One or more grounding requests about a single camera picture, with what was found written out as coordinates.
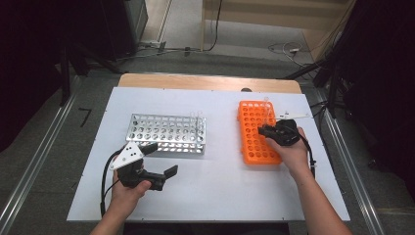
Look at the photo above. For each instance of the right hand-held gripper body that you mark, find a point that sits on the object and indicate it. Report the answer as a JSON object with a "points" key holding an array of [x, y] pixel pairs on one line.
{"points": [[288, 132]]}

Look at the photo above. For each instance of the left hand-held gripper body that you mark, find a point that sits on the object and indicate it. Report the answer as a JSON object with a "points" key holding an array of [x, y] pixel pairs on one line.
{"points": [[129, 156]]}

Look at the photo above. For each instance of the orange plastic test tube rack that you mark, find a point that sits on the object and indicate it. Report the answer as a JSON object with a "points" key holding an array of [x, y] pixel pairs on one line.
{"points": [[251, 143]]}

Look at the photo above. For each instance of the silver metal test tube rack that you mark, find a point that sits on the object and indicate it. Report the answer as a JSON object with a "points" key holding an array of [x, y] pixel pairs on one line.
{"points": [[163, 133]]}

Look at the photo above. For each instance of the person's right hand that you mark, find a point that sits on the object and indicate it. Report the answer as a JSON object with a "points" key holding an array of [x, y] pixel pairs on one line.
{"points": [[295, 156]]}

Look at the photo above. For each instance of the person's left hand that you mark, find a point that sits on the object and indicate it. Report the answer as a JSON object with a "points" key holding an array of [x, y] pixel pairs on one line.
{"points": [[127, 199]]}

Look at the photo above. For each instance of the dark round table grommet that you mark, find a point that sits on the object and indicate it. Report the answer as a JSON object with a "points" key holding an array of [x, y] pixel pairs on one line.
{"points": [[246, 89]]}

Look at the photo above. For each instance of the white table board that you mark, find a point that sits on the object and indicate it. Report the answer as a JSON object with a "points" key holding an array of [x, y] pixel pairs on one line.
{"points": [[212, 196]]}

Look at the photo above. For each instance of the black metal stand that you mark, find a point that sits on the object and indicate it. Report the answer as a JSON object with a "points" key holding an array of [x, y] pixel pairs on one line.
{"points": [[65, 75], [332, 88]]}

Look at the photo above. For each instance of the wooden table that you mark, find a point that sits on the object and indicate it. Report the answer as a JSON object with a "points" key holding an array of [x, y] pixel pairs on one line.
{"points": [[208, 83]]}

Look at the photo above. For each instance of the dark curtain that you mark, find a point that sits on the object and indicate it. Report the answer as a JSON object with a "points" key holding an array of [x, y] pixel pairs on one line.
{"points": [[29, 65], [381, 81]]}

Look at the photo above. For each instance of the light wooden furniture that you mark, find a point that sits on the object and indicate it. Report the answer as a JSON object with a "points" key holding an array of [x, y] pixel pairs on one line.
{"points": [[277, 19]]}

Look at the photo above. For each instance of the dark cabinet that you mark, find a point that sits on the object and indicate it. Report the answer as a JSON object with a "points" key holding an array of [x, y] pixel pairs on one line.
{"points": [[127, 26]]}

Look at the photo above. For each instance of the metal floor rail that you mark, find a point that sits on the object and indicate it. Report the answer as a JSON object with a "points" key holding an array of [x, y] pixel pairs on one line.
{"points": [[362, 192], [39, 153]]}

